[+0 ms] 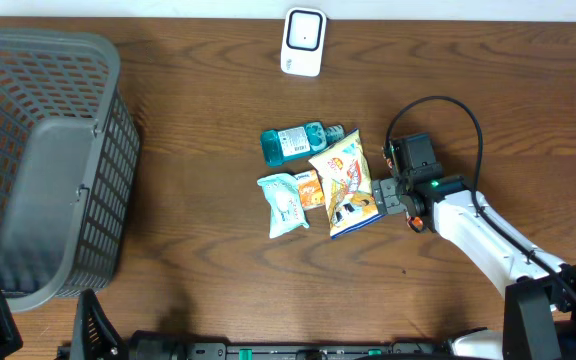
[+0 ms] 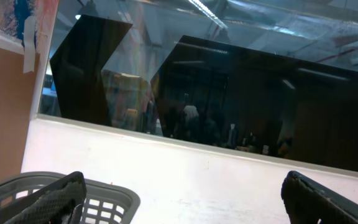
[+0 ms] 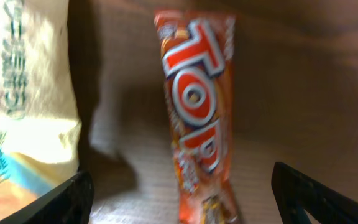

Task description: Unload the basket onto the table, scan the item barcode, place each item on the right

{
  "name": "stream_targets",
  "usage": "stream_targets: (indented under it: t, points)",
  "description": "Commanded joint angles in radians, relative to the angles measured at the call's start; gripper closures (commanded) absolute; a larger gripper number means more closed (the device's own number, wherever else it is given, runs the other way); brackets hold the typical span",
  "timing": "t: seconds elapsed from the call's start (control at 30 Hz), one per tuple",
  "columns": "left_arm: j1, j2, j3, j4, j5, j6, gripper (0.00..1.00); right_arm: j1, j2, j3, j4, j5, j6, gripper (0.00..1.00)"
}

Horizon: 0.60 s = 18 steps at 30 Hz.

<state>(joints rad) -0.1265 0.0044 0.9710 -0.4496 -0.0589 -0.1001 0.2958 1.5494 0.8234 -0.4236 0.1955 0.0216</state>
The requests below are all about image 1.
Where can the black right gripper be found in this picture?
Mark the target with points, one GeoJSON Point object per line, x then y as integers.
{"type": "Point", "coordinates": [384, 198]}

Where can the red chocolate bar wrapper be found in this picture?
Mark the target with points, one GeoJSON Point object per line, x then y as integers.
{"type": "Point", "coordinates": [416, 224]}

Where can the small orange snack pack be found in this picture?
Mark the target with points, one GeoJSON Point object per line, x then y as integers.
{"type": "Point", "coordinates": [310, 190]}

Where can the light blue tissue pack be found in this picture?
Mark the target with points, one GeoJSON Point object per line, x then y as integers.
{"type": "Point", "coordinates": [281, 193]}

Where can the blue mouthwash bottle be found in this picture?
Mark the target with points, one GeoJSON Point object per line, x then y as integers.
{"type": "Point", "coordinates": [281, 146]}

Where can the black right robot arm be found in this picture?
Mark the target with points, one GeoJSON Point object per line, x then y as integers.
{"type": "Point", "coordinates": [538, 288]}

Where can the white barcode scanner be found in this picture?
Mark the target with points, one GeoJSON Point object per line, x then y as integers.
{"type": "Point", "coordinates": [303, 42]}

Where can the grey plastic shopping basket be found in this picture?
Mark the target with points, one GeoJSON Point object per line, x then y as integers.
{"type": "Point", "coordinates": [69, 151]}

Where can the black mounting rail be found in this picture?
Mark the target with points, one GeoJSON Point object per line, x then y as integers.
{"type": "Point", "coordinates": [149, 345]}

